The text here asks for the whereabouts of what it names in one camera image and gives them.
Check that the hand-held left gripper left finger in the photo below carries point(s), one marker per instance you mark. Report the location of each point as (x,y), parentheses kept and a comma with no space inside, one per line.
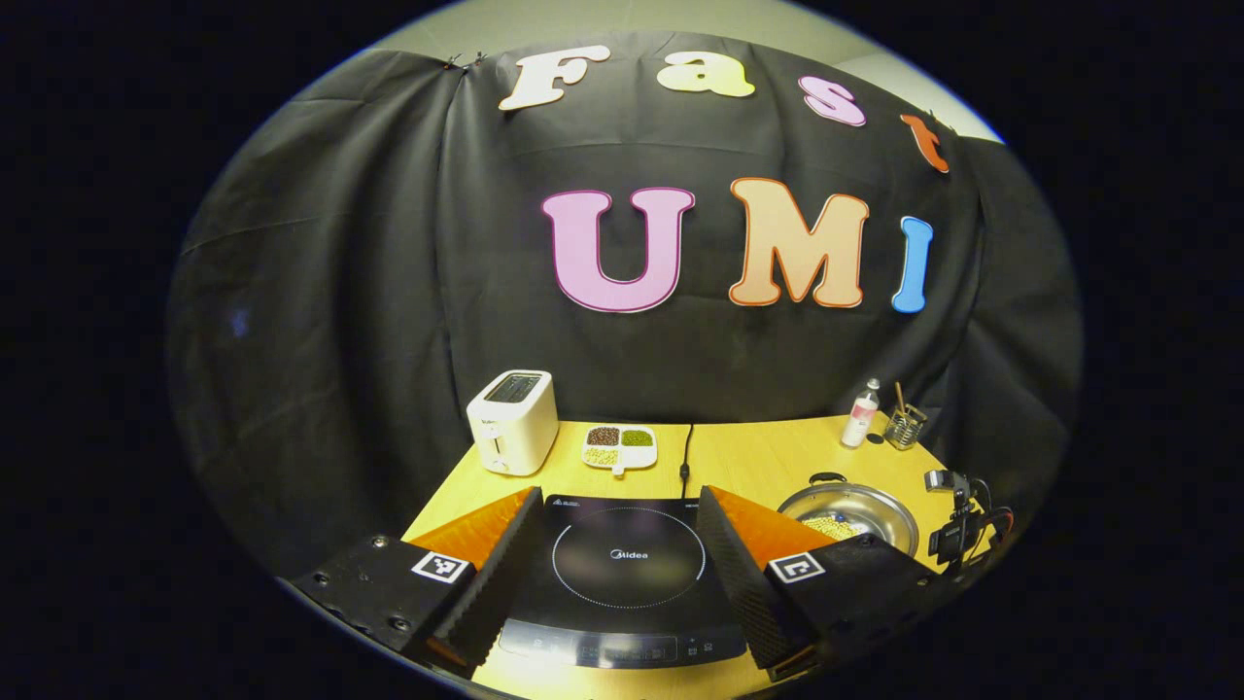
(496,583)

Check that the stainless steel pot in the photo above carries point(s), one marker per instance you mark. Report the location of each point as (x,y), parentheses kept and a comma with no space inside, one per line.
(875,510)

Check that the glass holder with stick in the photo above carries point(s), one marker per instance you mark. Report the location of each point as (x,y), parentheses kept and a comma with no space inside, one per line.
(904,430)

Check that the clear bottle pink label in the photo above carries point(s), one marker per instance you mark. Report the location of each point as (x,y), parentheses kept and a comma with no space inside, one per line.
(859,418)

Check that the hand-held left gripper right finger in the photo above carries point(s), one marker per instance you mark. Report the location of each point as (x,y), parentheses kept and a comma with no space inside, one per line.
(743,593)

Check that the pile of yellow soybeans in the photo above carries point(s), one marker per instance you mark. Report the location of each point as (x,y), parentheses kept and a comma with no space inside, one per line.
(831,528)

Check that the black induction cooktop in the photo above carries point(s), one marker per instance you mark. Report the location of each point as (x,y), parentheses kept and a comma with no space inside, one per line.
(622,603)

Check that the white divided bean dish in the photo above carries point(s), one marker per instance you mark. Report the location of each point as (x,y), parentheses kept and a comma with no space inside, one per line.
(632,457)

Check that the black backdrop cloth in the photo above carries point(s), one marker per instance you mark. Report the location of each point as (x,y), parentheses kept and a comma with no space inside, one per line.
(340,292)

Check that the black camera stand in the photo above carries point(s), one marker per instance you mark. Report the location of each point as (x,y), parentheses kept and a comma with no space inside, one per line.
(957,535)

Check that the white toaster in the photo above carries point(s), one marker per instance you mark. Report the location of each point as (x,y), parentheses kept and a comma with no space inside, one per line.
(515,437)

